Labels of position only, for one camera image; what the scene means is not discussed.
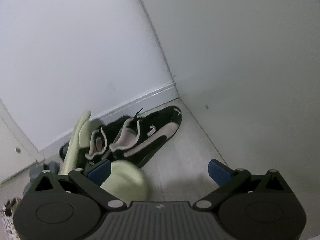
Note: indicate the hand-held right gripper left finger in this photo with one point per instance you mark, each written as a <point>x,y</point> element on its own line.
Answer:
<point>98,172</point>

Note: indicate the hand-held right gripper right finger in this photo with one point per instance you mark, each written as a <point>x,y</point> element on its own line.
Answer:
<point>218,171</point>

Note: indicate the pale green slide sandal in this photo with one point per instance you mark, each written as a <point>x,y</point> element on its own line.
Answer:
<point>127,180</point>
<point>75,145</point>

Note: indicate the black sneaker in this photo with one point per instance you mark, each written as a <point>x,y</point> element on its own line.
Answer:
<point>112,130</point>
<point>160,127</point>

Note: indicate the white door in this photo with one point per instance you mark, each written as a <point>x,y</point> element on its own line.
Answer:
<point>15,130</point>

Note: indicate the white fluffy printed cloth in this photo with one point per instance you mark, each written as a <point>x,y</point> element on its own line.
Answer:
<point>8,217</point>

